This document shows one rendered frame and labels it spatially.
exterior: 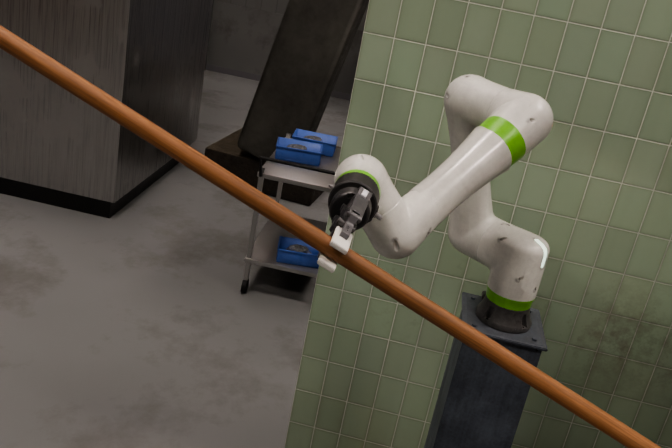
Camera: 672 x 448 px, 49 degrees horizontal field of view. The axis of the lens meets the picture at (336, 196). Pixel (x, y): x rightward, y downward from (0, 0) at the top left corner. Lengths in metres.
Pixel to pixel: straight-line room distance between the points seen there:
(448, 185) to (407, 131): 0.88
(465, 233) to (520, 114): 0.45
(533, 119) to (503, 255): 0.41
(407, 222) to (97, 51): 3.57
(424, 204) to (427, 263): 1.06
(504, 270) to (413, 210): 0.50
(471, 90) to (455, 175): 0.28
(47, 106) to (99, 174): 0.53
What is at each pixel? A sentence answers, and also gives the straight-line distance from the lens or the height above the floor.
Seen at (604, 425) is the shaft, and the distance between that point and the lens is 1.30.
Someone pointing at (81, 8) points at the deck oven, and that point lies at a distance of 4.83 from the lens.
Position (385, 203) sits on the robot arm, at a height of 1.61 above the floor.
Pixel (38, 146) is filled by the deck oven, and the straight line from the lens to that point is 5.16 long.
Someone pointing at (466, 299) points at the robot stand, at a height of 1.20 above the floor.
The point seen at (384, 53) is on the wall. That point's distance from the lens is 2.37.
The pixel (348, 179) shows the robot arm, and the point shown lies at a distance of 1.35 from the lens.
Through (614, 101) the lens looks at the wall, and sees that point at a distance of 2.42.
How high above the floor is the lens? 2.10
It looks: 20 degrees down
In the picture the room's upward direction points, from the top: 11 degrees clockwise
